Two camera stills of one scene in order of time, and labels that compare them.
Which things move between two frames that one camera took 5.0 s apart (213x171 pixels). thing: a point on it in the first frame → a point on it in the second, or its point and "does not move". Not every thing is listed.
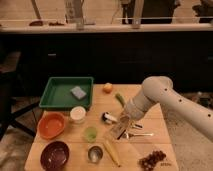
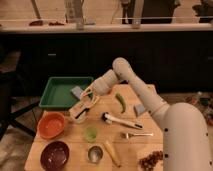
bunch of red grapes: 149,162 does not move
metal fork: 129,135 does not move
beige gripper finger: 128,131 → 93,102
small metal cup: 95,153 does not move
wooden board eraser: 118,128 → 79,111
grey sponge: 78,92 does not move
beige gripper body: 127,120 → 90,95
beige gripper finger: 118,126 → 85,95
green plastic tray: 67,92 does not move
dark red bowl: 54,155 does not move
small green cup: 91,134 does not move
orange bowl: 51,125 does not move
